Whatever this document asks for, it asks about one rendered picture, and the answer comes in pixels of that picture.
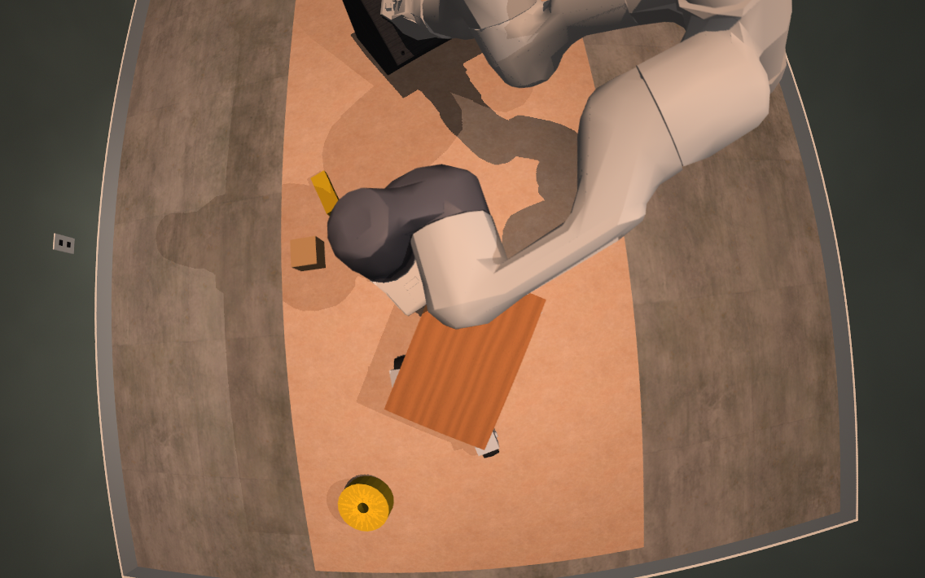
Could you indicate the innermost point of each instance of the yellow rectangular block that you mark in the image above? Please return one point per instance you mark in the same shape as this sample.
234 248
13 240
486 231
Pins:
325 190

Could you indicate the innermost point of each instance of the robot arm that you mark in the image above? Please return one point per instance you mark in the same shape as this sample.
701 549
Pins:
709 90

